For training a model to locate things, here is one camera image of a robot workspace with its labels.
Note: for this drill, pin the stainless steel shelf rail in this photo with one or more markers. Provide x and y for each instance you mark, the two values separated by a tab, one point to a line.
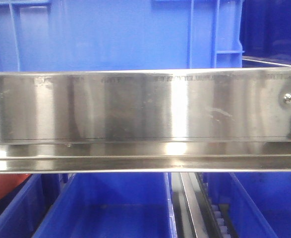
182	120

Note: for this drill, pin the shelf rail screw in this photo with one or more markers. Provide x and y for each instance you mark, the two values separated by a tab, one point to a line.
287	98

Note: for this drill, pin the large blue crate upper shelf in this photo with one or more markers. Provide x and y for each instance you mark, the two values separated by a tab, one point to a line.
84	35

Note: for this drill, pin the blue bin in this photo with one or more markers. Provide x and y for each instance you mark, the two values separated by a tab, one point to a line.
112	205
23	209
259	203

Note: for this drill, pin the blue bin left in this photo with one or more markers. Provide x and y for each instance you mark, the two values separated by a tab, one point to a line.
23	209

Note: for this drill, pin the metal roller track divider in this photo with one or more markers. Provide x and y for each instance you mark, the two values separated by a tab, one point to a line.
195	214

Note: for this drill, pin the dark blue crate upper right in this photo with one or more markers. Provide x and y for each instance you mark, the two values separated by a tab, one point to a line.
266	30

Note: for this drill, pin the blue bin front right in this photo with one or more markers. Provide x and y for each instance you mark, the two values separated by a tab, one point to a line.
259	203

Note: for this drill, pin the blue bin front centre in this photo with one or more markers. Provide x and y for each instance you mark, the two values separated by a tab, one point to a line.
112	205

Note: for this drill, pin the red plastic package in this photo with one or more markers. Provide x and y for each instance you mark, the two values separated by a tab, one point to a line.
8	182

